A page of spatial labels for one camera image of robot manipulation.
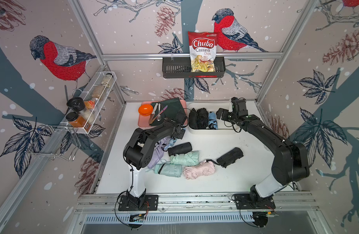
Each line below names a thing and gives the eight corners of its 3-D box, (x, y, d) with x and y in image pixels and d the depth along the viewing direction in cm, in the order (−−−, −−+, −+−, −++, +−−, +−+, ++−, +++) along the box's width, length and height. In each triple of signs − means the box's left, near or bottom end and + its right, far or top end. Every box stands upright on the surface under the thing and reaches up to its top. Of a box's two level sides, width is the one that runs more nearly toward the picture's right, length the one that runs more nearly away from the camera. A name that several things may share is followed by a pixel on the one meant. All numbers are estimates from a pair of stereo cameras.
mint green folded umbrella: (170, 166, 87) (170, 163, 84) (171, 153, 92) (170, 150, 89) (199, 166, 87) (199, 163, 83) (198, 153, 92) (199, 150, 89)
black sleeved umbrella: (213, 173, 84) (214, 171, 81) (207, 161, 88) (207, 159, 86) (244, 158, 90) (246, 156, 87) (236, 148, 94) (238, 146, 91)
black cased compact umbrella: (169, 158, 90) (169, 156, 88) (167, 150, 94) (166, 148, 92) (192, 150, 93) (192, 149, 92) (189, 143, 97) (189, 141, 95)
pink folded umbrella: (186, 181, 80) (186, 179, 78) (182, 168, 85) (182, 166, 82) (215, 172, 83) (216, 170, 81) (210, 160, 88) (211, 158, 85)
